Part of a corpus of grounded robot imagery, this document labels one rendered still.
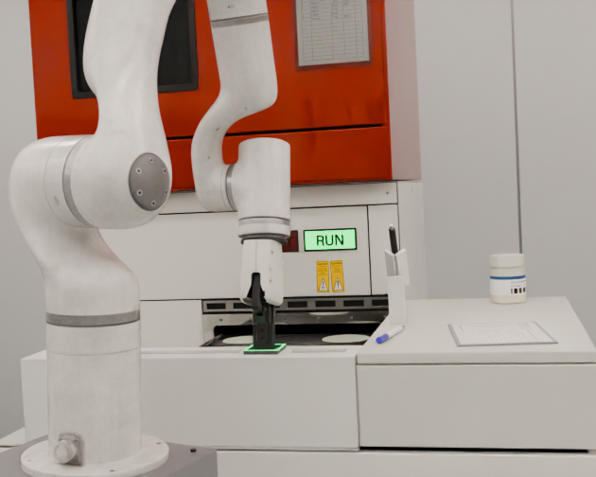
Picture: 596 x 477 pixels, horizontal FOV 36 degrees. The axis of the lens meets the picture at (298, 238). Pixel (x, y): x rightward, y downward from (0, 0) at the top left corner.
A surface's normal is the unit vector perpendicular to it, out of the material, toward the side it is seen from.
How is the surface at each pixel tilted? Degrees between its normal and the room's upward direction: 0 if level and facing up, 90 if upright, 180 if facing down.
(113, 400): 92
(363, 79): 90
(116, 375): 92
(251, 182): 78
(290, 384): 90
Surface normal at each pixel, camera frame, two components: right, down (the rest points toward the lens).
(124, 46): 0.31, -0.16
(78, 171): -0.55, -0.16
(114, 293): 0.59, -0.01
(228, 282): -0.22, 0.06
